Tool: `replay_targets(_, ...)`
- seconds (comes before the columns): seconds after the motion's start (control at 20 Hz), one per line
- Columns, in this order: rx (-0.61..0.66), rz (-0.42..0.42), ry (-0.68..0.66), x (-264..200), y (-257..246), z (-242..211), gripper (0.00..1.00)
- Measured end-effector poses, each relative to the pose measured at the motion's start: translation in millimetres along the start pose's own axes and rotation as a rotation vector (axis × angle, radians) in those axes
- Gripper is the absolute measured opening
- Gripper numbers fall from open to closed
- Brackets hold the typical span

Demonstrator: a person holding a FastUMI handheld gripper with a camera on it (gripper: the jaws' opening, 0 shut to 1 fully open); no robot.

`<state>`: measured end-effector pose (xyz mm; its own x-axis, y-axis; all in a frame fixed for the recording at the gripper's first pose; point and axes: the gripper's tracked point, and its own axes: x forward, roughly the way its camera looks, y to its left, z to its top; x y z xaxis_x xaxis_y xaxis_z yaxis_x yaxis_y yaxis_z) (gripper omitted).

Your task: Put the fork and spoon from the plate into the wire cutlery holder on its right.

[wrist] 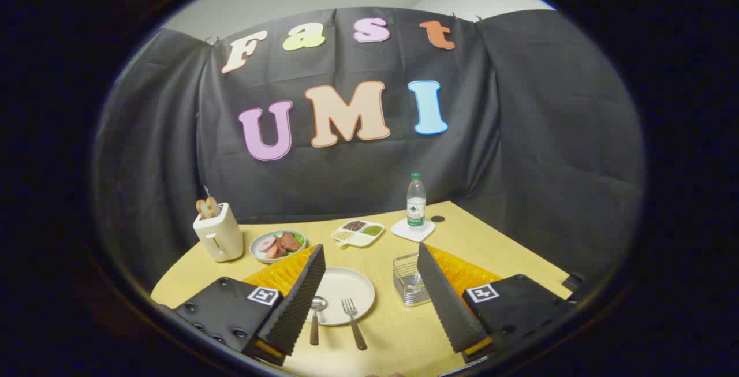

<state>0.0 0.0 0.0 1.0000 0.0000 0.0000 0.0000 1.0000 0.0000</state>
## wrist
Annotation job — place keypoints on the white square coaster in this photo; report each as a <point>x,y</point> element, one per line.
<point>404,231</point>

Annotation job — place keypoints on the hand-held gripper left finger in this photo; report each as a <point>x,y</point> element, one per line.
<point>294,302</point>

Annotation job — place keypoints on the cream white toaster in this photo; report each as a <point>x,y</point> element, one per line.
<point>219,234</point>

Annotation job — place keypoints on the white round plate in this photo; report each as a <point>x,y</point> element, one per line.
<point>346,290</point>

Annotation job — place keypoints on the green plate with meat slices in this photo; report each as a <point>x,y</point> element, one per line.
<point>278,245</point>

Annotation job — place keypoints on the toast slice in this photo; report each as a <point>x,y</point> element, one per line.
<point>202,209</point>
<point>212,206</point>

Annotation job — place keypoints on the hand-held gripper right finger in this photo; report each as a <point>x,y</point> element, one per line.
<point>447,308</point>

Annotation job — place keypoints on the white divided condiment dish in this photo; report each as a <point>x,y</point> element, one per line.
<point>358,232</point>

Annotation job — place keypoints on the clear plastic water bottle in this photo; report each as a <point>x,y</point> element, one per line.
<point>415,204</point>

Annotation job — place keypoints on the black backdrop cloth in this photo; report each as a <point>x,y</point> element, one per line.
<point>358,117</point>

